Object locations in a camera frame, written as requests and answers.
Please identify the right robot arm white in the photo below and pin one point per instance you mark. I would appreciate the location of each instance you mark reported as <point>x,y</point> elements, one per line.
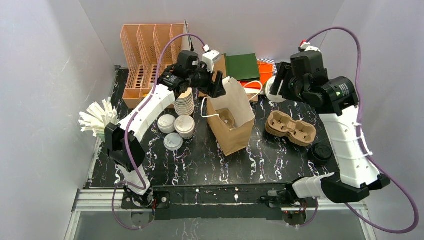
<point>337,105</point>

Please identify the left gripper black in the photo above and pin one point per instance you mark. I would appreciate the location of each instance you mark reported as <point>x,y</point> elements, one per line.
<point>209,82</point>

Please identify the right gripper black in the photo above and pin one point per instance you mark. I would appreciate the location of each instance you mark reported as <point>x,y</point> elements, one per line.
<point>283,81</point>

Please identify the stack of white lids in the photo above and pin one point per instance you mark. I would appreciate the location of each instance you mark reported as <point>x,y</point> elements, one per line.
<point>166,123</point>

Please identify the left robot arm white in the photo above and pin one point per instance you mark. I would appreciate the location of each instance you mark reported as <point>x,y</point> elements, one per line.
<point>123,139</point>

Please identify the dark green paper bag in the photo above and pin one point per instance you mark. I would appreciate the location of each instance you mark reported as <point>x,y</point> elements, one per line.
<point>243,67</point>

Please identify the black round lid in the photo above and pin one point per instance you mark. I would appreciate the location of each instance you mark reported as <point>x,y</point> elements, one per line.
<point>320,154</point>

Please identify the stack of paper cups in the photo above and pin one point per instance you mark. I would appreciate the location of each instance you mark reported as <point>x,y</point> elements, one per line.
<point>184,104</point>

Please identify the cardboard two-cup carrier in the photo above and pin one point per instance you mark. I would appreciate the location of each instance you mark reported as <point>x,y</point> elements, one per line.
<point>298,132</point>

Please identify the single paper cup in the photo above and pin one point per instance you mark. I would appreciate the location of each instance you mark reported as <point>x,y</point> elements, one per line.
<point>186,135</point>

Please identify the tan paper bag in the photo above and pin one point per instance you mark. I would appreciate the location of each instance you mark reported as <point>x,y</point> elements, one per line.
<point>239,103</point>

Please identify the white wrapped straws bundle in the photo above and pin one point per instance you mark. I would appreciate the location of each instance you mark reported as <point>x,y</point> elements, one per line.
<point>97,117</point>

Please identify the pink desk file organizer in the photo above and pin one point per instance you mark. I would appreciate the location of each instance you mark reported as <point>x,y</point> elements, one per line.
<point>143,45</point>

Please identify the white folder in organizer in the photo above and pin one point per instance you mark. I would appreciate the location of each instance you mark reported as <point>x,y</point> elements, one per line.
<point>187,36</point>

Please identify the loose white lid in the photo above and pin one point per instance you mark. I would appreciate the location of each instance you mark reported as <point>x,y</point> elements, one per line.
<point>173,141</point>

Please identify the orange paper bag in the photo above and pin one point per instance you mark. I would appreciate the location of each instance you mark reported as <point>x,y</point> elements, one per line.
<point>267,69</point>

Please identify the single white lid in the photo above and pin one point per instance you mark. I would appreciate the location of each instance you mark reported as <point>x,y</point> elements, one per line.
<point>184,123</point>

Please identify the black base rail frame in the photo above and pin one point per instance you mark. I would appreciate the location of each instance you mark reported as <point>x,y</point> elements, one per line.
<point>214,212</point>

